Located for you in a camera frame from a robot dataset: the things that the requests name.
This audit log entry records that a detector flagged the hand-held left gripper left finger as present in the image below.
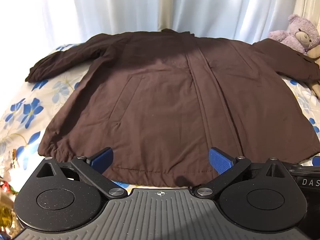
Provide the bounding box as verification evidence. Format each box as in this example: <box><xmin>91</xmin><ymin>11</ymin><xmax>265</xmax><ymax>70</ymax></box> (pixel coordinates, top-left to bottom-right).
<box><xmin>36</xmin><ymin>147</ymin><xmax>128</xmax><ymax>198</ymax></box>

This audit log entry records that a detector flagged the beige plush toy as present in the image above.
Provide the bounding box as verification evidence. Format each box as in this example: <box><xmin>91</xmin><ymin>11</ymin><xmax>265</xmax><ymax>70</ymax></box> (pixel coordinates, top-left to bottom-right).
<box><xmin>306</xmin><ymin>45</ymin><xmax>320</xmax><ymax>101</ymax></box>

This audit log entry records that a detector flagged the blue floral bed sheet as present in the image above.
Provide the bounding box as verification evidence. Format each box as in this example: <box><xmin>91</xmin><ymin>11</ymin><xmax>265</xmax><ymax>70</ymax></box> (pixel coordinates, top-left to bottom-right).
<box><xmin>0</xmin><ymin>42</ymin><xmax>320</xmax><ymax>205</ymax></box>

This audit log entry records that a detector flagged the white curtain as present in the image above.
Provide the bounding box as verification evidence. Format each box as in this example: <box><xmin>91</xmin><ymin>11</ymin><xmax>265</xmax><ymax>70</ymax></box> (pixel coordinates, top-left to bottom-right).
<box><xmin>0</xmin><ymin>0</ymin><xmax>309</xmax><ymax>63</ymax></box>

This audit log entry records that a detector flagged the dark brown jacket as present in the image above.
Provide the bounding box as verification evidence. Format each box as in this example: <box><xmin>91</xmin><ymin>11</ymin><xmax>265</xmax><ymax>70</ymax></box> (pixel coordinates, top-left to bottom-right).
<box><xmin>25</xmin><ymin>28</ymin><xmax>320</xmax><ymax>188</ymax></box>

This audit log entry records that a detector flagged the colourful clutter pile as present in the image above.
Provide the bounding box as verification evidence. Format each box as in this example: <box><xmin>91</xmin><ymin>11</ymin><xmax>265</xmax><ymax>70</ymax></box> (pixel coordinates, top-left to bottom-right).
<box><xmin>0</xmin><ymin>149</ymin><xmax>24</xmax><ymax>232</ymax></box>

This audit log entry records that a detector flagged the purple teddy bear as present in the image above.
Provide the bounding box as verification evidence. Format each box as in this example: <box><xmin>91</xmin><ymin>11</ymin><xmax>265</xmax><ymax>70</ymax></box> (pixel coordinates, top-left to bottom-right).
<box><xmin>269</xmin><ymin>14</ymin><xmax>320</xmax><ymax>55</ymax></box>

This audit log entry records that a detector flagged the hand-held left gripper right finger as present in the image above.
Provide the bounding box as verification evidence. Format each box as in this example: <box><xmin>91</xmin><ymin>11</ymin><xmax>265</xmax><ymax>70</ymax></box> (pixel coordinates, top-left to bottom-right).
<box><xmin>196</xmin><ymin>147</ymin><xmax>293</xmax><ymax>198</ymax></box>

